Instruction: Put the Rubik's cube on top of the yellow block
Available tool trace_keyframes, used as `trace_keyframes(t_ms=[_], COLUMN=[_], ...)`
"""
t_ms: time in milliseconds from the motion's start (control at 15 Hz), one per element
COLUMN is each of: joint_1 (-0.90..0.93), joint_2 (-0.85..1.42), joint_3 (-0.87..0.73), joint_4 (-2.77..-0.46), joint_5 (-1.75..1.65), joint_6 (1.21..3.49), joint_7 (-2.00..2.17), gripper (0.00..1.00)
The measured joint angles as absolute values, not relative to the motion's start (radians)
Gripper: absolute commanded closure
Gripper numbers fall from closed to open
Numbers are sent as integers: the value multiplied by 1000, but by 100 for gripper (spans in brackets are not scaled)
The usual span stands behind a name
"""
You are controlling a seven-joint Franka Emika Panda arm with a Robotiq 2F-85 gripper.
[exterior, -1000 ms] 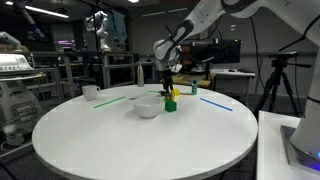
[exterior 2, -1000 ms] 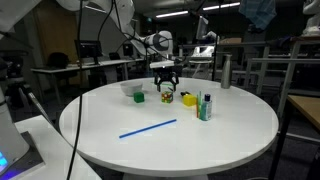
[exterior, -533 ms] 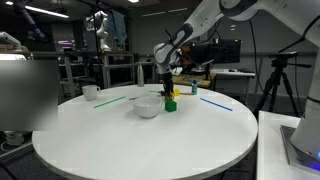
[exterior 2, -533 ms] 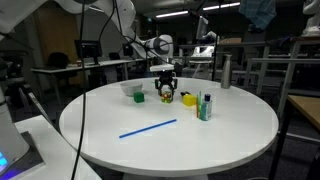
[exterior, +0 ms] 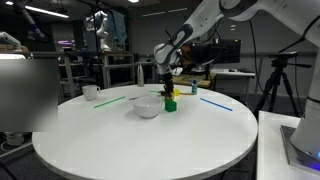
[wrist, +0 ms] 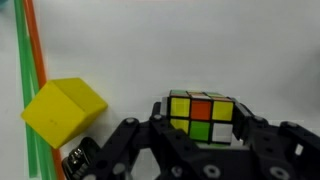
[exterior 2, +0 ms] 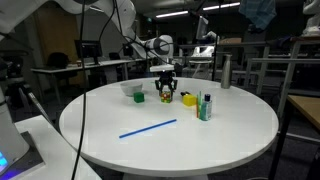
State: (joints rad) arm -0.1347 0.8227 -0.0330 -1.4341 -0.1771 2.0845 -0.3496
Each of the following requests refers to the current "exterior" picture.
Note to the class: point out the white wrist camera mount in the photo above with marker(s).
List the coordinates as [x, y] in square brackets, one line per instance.
[177, 70]

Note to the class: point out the Rubik's cube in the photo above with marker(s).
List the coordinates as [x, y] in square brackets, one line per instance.
[169, 96]

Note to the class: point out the stainless steel bottle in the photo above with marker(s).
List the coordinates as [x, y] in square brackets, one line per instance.
[140, 75]

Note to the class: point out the long green straw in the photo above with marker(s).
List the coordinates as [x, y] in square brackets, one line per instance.
[109, 102]

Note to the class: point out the long blue straw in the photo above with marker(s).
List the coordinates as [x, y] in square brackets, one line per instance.
[216, 104]

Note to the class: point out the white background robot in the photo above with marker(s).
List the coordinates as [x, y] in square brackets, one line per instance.
[101, 30]

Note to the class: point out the dark overhead robot arm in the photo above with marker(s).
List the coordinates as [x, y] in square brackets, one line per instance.
[31, 23]

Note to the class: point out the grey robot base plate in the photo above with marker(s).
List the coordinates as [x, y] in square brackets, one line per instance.
[296, 153]

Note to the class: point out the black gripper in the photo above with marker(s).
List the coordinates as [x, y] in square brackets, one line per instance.
[167, 80]

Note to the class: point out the black camera tripod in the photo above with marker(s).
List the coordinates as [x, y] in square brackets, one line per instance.
[276, 80]

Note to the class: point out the white desk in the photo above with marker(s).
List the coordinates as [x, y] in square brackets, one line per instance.
[233, 72]

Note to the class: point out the white mug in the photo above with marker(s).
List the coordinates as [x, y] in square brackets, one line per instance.
[90, 92]

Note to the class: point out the wooden table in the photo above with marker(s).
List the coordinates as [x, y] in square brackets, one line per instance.
[186, 80]

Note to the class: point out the wide black monitor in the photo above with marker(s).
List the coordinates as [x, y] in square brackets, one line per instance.
[220, 51]

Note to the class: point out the metal frame workbench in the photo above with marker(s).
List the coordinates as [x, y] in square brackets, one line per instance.
[110, 65]

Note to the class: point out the short green straw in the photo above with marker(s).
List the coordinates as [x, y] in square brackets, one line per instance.
[154, 91]

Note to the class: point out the white bowl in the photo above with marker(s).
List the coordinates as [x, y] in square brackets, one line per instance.
[147, 107]

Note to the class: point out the orange straw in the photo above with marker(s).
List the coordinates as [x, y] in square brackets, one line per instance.
[186, 94]

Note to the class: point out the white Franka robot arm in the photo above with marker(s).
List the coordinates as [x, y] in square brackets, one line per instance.
[300, 20]

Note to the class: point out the black marker pen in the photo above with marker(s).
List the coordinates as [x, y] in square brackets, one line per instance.
[133, 98]

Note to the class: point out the yellow block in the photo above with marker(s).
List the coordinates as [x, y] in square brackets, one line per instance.
[176, 92]

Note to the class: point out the blue-capped sanitizer bottle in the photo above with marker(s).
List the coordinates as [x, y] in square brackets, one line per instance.
[194, 88]

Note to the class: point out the blue hanging cloth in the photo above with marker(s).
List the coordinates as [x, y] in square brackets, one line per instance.
[117, 26]

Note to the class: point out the green cube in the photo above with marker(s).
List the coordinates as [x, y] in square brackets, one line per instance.
[170, 106]

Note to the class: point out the ceiling strip light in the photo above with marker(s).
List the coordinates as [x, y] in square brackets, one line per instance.
[46, 12]

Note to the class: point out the white robot mounting table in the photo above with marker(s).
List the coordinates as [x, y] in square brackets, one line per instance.
[270, 150]

